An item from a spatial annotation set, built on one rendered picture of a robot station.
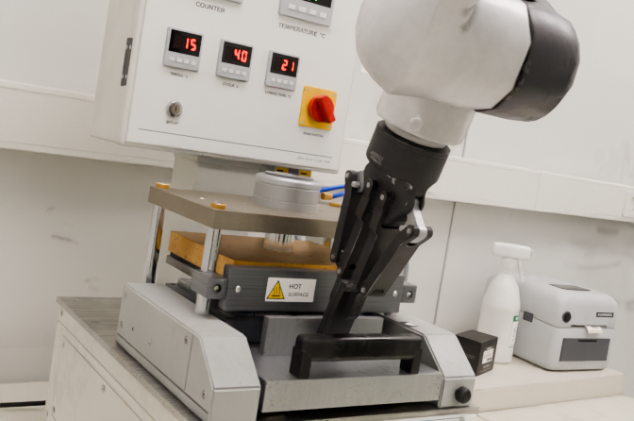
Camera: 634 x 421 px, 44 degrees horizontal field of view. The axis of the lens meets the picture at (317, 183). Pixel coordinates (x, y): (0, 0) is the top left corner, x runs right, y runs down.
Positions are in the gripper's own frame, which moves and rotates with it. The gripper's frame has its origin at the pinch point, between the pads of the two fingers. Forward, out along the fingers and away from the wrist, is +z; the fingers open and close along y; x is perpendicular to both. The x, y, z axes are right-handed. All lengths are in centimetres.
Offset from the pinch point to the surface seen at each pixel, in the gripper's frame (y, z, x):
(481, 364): -29, 33, 66
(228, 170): -32.2, -0.4, 0.3
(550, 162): -70, 3, 110
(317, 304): -3.8, 1.9, -0.2
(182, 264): -17.3, 5.8, -10.1
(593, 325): -31, 25, 97
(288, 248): -13.3, 0.6, 0.5
